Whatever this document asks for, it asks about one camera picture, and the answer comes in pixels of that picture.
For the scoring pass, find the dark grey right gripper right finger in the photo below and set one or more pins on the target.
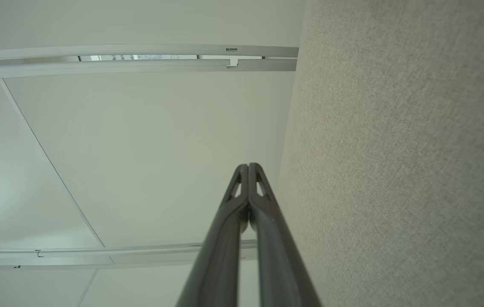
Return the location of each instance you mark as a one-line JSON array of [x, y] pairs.
[[280, 273]]

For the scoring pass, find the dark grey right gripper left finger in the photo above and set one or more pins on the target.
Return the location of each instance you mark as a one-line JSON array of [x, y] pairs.
[[216, 273]]

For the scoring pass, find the grey post with wheeled foot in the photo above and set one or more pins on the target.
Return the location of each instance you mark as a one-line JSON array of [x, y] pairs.
[[97, 256]]

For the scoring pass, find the grey partition post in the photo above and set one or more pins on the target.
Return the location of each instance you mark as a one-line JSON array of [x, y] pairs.
[[139, 66]]

